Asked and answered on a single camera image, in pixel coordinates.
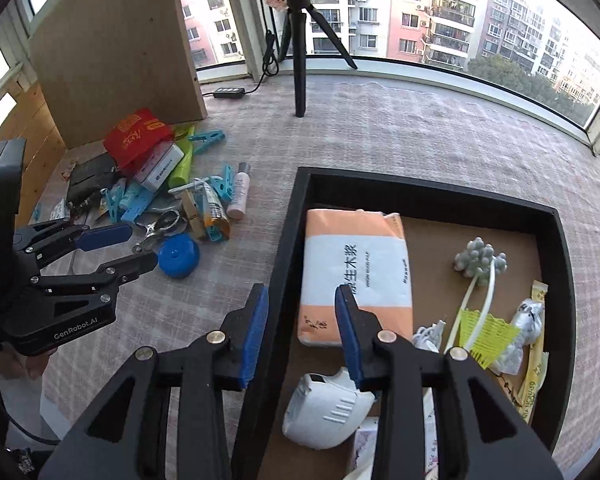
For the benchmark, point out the blue clothespin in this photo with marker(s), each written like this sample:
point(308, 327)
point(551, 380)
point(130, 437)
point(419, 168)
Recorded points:
point(207, 140)
point(215, 232)
point(225, 181)
point(112, 205)

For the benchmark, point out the white grey product box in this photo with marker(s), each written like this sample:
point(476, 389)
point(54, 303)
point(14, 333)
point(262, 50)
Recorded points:
point(157, 170)

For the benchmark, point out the light blue plastic box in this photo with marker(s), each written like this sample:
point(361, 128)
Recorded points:
point(140, 200)

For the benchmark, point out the grey bobble flower white stems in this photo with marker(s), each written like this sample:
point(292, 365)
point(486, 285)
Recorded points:
point(480, 257)

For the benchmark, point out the green bottle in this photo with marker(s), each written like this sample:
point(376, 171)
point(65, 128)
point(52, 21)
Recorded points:
point(182, 167)

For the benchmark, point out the blue tape measure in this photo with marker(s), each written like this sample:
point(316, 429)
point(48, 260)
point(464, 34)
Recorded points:
point(180, 257)

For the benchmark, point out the long yellow paper sleeve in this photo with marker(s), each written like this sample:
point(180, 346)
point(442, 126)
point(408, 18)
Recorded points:
point(535, 365)

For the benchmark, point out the small white tube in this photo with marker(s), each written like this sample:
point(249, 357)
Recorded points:
point(427, 335)

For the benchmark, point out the pink white small bottle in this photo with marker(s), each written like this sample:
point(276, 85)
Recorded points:
point(239, 192)

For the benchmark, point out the white window frame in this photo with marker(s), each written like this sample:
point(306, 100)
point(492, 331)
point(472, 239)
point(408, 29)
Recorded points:
point(245, 20)

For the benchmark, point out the red fabric bag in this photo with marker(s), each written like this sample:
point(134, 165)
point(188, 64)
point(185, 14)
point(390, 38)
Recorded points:
point(137, 137)

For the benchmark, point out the scissors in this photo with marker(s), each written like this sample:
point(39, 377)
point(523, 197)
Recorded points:
point(162, 225)

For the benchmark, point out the orange printed sachet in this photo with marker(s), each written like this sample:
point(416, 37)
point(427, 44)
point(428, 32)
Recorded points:
point(212, 210)

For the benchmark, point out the yellow shuttlecock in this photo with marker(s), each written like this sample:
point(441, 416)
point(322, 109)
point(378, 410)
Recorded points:
point(485, 332)

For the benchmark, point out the white plastic plug-in device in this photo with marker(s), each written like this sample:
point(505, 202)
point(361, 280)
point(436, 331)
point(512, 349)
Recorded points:
point(320, 410)

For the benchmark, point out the light wooden board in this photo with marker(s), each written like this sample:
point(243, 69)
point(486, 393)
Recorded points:
point(35, 135)

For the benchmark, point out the black power strip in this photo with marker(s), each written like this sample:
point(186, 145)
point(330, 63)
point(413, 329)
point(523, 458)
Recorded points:
point(228, 92)

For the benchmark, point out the white floral printed box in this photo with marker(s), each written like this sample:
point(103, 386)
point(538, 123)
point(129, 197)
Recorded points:
point(365, 452)

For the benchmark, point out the person's left hand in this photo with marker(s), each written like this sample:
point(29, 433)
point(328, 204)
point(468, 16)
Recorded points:
point(20, 366)

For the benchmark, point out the black tripod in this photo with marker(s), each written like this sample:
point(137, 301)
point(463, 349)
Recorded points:
point(300, 60)

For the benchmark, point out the wooden clothespin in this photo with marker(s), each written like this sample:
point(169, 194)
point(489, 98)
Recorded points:
point(192, 217)

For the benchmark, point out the black tray container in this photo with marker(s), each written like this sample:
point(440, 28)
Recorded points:
point(280, 280)

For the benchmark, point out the red white sachet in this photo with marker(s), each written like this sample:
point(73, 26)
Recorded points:
point(68, 170)

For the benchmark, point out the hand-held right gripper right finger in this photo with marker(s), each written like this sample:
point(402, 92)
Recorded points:
point(347, 335)

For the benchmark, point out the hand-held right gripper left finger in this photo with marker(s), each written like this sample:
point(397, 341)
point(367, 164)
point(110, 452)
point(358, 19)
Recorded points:
point(255, 340)

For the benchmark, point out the brown cardboard board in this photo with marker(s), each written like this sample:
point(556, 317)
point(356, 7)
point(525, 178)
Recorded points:
point(115, 50)

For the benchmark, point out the black pencil case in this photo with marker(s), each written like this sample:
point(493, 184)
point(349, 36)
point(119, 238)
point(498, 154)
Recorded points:
point(87, 180)

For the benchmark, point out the white plastic bag bundle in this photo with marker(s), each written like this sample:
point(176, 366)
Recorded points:
point(525, 317)

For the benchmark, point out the small teal clip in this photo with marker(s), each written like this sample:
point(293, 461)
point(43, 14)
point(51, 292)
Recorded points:
point(36, 213)

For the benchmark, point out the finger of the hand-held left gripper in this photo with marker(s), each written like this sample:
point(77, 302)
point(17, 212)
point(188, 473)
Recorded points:
point(105, 237)
point(130, 267)

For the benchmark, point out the orange white tissue pack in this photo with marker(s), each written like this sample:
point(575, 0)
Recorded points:
point(355, 270)

